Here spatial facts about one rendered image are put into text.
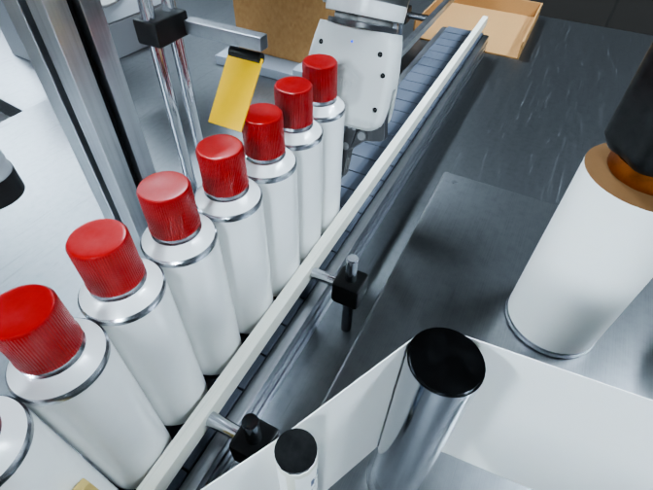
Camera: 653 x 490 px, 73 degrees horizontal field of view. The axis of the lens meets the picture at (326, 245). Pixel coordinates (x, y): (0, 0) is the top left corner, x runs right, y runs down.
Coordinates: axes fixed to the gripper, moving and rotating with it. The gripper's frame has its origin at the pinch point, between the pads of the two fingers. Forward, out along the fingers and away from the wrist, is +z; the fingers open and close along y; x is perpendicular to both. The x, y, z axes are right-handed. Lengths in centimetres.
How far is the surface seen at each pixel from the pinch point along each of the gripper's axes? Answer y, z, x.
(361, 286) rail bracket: 9.9, 7.1, -12.7
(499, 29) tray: 6, -19, 85
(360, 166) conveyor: -0.1, 2.9, 10.3
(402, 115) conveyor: 0.4, -2.8, 25.9
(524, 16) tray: 10, -24, 97
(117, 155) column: -12.3, -1.7, -21.4
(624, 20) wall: 50, -38, 253
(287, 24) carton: -30, -12, 38
